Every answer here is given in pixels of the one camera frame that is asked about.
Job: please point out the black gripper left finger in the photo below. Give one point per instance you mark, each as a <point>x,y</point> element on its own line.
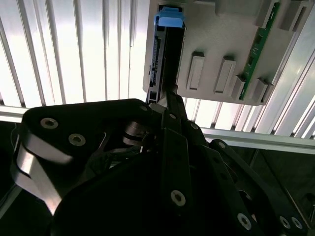
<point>61,132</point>

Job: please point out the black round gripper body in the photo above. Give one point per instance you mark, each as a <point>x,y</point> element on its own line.
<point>123,196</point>

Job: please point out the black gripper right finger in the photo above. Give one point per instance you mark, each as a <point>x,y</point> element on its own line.
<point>236,182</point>

